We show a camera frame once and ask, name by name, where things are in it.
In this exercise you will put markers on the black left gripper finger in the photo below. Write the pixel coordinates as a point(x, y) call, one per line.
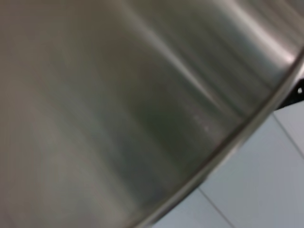
point(295, 97)

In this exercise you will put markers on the stainless steel mixing bowl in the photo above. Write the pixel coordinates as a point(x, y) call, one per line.
point(118, 107)

